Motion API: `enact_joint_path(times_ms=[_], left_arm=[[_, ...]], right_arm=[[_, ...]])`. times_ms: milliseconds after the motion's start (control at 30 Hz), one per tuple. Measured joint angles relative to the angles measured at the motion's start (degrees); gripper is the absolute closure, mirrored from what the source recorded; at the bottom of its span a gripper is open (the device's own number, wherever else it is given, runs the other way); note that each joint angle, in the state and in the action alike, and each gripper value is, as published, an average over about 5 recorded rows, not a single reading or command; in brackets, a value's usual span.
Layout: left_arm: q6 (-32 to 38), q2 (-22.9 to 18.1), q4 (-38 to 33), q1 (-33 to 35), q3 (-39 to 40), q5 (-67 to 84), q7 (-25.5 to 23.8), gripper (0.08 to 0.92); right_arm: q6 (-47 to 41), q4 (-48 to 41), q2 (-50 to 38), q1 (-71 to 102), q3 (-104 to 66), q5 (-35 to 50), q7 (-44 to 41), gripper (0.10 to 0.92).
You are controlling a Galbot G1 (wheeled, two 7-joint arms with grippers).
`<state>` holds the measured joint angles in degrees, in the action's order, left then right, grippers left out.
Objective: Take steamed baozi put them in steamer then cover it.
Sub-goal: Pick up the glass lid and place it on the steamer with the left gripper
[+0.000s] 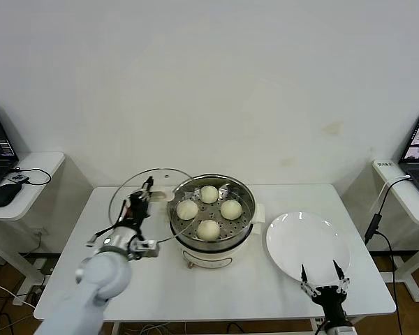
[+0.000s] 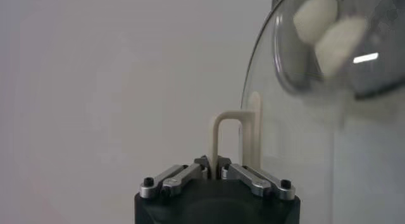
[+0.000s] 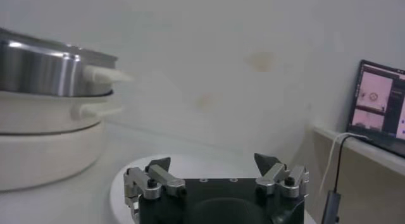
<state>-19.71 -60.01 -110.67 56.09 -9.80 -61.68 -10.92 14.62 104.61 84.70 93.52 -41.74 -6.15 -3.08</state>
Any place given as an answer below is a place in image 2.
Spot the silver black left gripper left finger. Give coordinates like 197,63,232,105
139,155,211,199

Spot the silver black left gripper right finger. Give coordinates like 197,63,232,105
218,156,297,201

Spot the glass lid with cream handle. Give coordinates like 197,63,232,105
208,0,405,224

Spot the white steamed baozi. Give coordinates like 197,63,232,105
292,0,339,46
315,16,370,79

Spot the stainless steel steamer basket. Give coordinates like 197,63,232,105
271,0,405,99

